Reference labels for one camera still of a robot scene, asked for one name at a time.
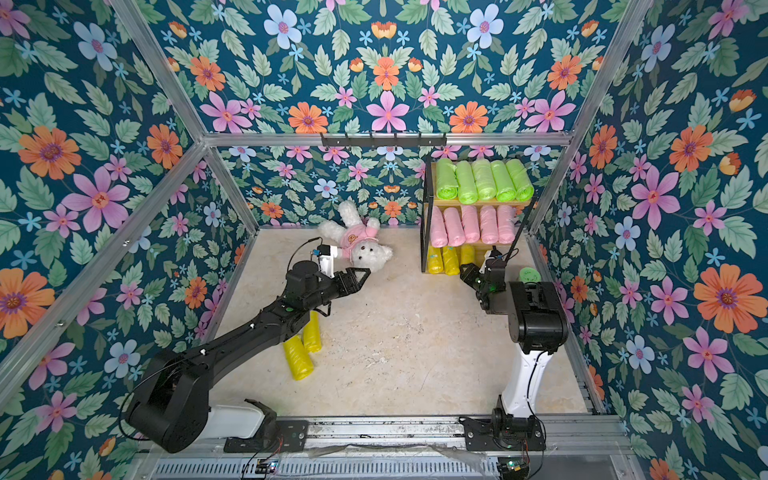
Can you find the yellow trash bag roll large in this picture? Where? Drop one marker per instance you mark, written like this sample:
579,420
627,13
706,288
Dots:
298,358

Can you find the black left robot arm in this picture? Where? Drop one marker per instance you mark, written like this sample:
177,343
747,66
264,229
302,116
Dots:
171,406

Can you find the upper green lidded jar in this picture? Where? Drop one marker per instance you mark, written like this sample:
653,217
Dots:
529,275

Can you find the wooden shelf black metal frame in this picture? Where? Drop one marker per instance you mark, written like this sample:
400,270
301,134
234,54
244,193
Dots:
430,200

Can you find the green circuit board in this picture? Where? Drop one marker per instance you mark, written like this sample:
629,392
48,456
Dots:
265,467
512,468

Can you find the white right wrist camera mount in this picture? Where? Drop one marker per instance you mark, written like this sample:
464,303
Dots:
483,255

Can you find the black hook rail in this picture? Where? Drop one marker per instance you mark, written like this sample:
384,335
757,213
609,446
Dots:
370,140

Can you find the green trash bag roll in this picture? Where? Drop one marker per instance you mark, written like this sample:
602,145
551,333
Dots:
518,174
467,188
446,183
484,180
505,188

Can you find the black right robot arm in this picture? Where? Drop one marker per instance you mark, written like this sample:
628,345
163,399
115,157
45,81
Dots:
538,327

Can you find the green circuit board left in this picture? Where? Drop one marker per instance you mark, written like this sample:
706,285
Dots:
265,467

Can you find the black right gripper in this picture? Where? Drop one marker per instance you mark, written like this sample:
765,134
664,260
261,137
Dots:
477,279

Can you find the green circuit board right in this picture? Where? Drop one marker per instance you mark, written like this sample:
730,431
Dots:
512,468

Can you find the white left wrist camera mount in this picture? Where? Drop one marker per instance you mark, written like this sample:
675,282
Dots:
326,255

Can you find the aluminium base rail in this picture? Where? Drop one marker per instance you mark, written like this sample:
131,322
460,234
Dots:
578,446

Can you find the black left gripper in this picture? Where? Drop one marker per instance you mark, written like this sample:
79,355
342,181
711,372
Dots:
350,275

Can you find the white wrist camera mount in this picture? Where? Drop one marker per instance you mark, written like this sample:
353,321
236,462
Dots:
483,255
326,255

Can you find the white plush bunny pink shirt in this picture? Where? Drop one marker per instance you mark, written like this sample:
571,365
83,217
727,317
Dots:
357,238

